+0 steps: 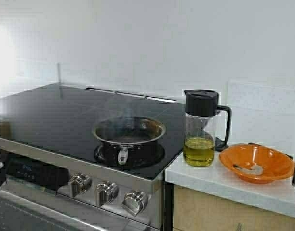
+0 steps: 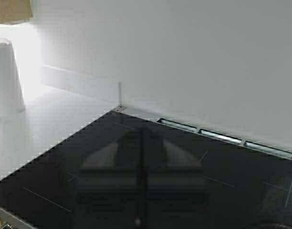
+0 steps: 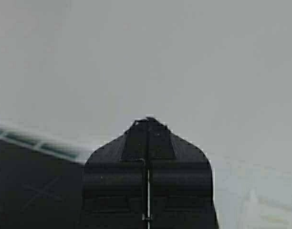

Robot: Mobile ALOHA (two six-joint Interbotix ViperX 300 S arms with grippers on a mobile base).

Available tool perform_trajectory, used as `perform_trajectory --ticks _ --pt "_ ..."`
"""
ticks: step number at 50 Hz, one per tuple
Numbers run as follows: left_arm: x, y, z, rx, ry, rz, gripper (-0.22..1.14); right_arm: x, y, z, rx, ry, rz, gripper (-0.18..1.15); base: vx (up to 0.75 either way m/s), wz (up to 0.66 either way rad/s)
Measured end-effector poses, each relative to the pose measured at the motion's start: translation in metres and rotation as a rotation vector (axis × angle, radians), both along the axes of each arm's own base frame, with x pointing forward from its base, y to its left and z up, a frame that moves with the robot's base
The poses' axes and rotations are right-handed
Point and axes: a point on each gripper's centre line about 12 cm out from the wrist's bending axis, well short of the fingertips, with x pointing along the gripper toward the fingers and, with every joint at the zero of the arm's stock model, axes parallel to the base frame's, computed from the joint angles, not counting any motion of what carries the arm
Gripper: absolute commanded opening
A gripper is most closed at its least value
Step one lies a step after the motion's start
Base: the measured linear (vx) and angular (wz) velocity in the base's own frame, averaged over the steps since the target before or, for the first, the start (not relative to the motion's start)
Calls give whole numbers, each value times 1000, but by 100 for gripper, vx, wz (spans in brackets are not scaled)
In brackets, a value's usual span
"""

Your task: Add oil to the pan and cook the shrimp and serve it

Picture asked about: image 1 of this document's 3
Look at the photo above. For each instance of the small black frying pan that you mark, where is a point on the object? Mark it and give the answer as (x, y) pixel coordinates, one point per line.
(128, 132)

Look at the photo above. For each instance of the glass oil dispenser black lid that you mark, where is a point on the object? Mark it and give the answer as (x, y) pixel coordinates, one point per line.
(201, 112)

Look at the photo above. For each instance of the black spatula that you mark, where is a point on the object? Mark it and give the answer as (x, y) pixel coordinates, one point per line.
(220, 145)

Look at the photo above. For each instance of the raw grey shrimp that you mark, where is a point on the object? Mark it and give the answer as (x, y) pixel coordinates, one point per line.
(254, 170)

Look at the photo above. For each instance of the orange plastic bowl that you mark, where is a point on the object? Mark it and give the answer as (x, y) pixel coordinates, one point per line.
(277, 165)

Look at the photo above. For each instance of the middle chrome stove knob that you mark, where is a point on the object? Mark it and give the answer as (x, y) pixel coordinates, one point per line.
(105, 192)

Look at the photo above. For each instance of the left chrome stove knob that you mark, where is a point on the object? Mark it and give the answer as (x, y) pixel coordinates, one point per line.
(79, 183)

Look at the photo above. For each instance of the wooden cabinet under counter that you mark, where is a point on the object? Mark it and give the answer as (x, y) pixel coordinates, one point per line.
(198, 211)

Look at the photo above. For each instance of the stainless steel induction stove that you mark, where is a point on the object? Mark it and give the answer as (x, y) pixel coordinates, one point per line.
(46, 137)

